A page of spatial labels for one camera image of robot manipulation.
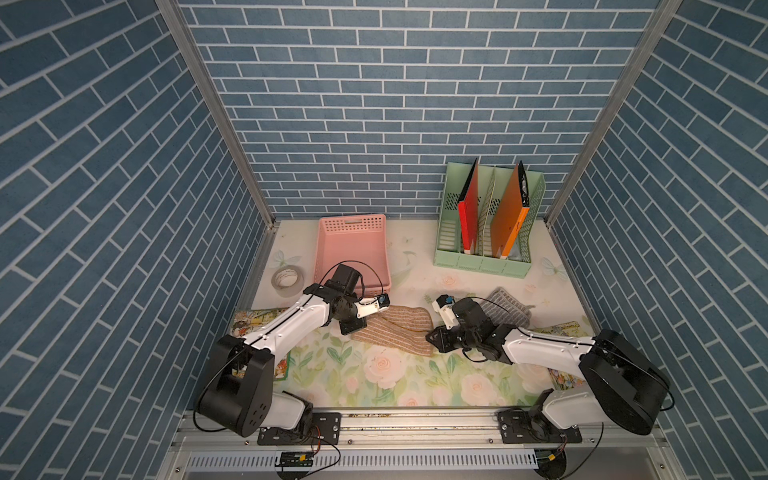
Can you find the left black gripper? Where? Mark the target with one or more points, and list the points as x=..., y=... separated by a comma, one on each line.
x=348, y=326

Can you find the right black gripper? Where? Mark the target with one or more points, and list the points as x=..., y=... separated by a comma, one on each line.
x=440, y=340

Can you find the grey striped dishcloth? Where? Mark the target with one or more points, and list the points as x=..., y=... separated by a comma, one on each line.
x=504, y=309

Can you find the beige striped dishcloth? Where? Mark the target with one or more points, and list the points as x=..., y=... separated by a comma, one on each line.
x=400, y=327

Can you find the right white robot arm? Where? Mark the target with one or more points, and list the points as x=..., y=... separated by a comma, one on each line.
x=620, y=384

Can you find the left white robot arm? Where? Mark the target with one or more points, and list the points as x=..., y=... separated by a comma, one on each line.
x=238, y=382

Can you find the pink perforated plastic basket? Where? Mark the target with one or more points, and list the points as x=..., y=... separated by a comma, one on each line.
x=360, y=242

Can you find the clear tape roll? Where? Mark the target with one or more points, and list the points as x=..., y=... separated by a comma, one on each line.
x=288, y=281

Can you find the right picture book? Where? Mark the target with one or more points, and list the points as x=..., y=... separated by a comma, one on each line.
x=544, y=378

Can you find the picture book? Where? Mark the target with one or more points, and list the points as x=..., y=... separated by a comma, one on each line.
x=248, y=321
x=544, y=378

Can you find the left picture book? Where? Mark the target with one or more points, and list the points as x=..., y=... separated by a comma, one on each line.
x=248, y=321

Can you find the orange folder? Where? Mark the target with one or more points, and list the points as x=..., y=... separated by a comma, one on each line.
x=511, y=213

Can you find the red folder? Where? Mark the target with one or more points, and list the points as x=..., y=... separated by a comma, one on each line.
x=468, y=210

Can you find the green file organizer rack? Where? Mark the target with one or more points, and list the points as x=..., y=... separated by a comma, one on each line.
x=492, y=182

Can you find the small black controller board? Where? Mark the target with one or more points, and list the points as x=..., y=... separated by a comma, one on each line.
x=300, y=460

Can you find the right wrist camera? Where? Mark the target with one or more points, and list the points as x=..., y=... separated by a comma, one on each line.
x=443, y=305

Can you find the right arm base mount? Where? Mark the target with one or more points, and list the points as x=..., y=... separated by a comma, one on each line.
x=528, y=425

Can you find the aluminium rail frame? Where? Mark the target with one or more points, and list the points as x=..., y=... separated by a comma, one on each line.
x=419, y=443

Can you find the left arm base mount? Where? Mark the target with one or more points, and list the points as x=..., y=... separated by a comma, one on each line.
x=323, y=428

